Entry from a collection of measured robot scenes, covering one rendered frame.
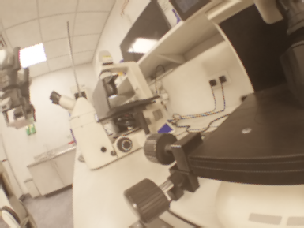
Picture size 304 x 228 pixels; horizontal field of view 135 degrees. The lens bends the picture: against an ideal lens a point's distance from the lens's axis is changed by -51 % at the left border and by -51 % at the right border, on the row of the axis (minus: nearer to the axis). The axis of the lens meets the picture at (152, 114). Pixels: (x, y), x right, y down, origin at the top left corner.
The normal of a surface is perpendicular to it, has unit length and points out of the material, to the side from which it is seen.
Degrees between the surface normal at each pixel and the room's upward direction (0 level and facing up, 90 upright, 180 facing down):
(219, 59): 90
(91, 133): 90
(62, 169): 90
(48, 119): 90
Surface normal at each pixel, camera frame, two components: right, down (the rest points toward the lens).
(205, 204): -0.35, -0.94
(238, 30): -0.53, 0.70
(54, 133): 0.54, -0.17
